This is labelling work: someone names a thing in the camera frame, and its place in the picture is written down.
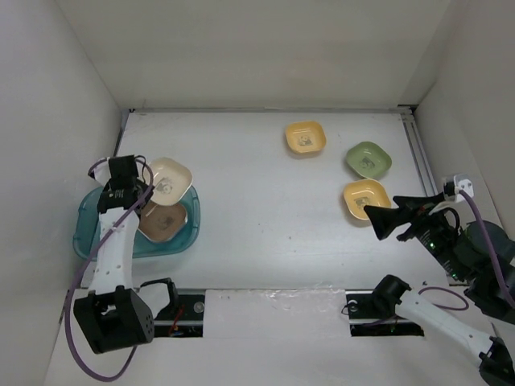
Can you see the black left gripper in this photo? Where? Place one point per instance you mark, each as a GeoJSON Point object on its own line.
{"type": "Point", "coordinates": [146, 186]}

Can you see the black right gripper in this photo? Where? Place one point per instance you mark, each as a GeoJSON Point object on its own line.
{"type": "Point", "coordinates": [384, 219]}

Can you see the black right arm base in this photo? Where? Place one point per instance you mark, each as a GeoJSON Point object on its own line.
{"type": "Point", "coordinates": [371, 312]}

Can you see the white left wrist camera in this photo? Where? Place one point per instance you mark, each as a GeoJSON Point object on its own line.
{"type": "Point", "coordinates": [100, 172]}

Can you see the teal transparent plastic bin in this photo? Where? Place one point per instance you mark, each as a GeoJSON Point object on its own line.
{"type": "Point", "coordinates": [87, 230]}

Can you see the aluminium rail frame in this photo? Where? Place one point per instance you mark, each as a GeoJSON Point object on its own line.
{"type": "Point", "coordinates": [404, 111]}

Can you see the green panda plate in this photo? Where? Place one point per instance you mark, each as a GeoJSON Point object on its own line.
{"type": "Point", "coordinates": [368, 160]}

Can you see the brown panda plate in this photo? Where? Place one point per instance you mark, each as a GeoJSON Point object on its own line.
{"type": "Point", "coordinates": [160, 223]}

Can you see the yellow panda plate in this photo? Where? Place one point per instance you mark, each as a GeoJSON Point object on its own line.
{"type": "Point", "coordinates": [364, 192]}
{"type": "Point", "coordinates": [305, 137]}

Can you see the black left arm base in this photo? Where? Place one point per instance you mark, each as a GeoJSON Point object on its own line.
{"type": "Point", "coordinates": [182, 317]}

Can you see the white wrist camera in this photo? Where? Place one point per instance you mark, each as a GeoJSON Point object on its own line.
{"type": "Point", "coordinates": [100, 172]}
{"type": "Point", "coordinates": [455, 185]}

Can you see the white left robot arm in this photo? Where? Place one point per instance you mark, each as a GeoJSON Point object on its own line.
{"type": "Point", "coordinates": [113, 316]}

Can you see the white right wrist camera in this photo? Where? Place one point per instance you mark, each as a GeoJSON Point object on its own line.
{"type": "Point", "coordinates": [455, 185]}

